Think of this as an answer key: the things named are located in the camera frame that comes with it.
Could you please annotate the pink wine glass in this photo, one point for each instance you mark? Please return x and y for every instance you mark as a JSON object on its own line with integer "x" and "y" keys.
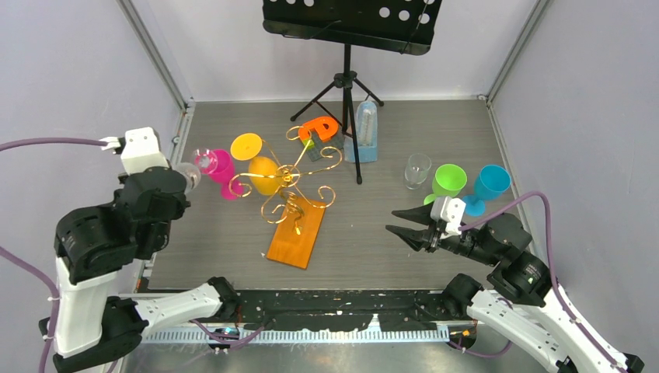
{"x": 218, "y": 165}

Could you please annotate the clear wine glass front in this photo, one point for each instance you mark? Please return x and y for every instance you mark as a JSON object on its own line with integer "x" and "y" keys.
{"x": 416, "y": 171}

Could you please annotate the green wine glass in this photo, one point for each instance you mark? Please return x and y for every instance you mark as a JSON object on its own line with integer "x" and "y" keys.
{"x": 449, "y": 180}

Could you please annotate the gold wire wine glass rack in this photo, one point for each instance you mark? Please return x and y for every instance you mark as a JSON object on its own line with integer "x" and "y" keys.
{"x": 296, "y": 217}

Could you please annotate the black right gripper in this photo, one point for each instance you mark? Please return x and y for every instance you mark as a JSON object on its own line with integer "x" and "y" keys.
{"x": 415, "y": 238}

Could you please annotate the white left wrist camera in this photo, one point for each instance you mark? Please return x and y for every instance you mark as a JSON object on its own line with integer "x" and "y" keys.
{"x": 142, "y": 151}

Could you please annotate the grey building plate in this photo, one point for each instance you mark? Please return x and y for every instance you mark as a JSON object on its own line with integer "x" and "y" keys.
{"x": 318, "y": 148}

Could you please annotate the clear wine glass back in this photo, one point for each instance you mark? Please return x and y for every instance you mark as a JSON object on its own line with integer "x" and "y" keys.
{"x": 198, "y": 167}

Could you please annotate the orange ring toy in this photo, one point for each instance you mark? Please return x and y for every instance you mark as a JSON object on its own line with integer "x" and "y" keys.
{"x": 324, "y": 127}

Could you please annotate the orange wine glass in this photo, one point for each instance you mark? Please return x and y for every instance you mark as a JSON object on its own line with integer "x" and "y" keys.
{"x": 261, "y": 169}

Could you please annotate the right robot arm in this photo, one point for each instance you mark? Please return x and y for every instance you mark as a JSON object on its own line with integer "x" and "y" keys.
{"x": 527, "y": 304}

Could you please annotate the black music stand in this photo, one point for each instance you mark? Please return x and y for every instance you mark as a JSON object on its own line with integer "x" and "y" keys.
{"x": 402, "y": 27}

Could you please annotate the clear wine glass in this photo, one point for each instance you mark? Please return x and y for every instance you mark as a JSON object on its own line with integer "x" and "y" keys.
{"x": 416, "y": 171}
{"x": 198, "y": 167}

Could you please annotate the blue wine glass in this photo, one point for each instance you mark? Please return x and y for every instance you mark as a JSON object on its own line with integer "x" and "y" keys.
{"x": 491, "y": 183}

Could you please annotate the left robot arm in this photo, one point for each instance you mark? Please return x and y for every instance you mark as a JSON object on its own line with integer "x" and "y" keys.
{"x": 93, "y": 244}

